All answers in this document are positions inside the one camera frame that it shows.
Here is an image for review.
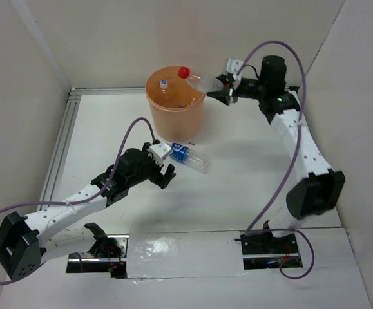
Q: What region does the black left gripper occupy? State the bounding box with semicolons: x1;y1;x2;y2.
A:
127;142;176;189

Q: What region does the red label clear bottle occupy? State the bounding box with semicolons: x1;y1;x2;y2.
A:
178;66;230;95

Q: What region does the dark blue label bottle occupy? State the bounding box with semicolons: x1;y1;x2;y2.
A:
170;143;210;174

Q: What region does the clear unlabeled plastic bottle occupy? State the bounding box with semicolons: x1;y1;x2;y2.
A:
160;79;170;97

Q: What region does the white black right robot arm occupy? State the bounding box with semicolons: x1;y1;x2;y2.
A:
146;55;345;252

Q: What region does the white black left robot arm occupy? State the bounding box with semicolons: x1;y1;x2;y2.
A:
0;140;176;281

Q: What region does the orange plastic bin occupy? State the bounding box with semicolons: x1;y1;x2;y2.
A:
145;66;205;142

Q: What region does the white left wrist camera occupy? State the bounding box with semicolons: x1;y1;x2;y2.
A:
152;141;172;162

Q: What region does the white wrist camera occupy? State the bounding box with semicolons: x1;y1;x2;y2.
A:
224;58;244;80
152;141;172;162

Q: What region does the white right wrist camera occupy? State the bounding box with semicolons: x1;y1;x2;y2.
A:
224;58;244;80

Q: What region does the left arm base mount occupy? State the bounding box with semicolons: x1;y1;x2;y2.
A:
66;223;129;279

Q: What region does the aluminium rail frame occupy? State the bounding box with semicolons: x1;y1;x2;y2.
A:
41;86;298;203

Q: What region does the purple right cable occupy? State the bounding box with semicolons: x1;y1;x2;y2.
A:
237;40;315;279

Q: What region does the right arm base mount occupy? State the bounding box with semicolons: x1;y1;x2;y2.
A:
234;232;303;270

